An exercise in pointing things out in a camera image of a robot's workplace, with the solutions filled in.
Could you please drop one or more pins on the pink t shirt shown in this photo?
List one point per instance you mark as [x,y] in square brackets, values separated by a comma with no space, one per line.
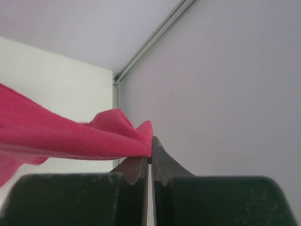
[30,134]

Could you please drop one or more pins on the aluminium frame rail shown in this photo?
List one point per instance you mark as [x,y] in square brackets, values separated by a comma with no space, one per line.
[176,14]

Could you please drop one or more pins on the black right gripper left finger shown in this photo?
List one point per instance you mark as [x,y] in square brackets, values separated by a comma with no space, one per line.
[116,198]

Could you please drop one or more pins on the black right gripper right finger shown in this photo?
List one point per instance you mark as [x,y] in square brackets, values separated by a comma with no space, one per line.
[183,199]

